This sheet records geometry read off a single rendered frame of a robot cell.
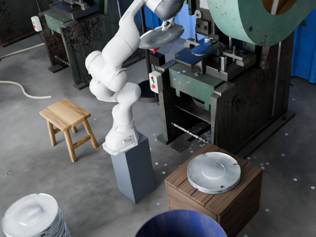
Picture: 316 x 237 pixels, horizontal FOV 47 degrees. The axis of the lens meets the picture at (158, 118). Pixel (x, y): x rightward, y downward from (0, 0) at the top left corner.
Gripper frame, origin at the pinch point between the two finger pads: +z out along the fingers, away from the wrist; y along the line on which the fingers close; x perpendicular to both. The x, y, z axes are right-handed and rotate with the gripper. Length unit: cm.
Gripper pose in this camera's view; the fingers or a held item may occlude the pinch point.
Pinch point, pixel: (165, 25)
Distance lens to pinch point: 203.7
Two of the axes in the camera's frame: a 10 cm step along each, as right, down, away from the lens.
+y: -3.0, -9.4, 1.4
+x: -9.4, 2.7, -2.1
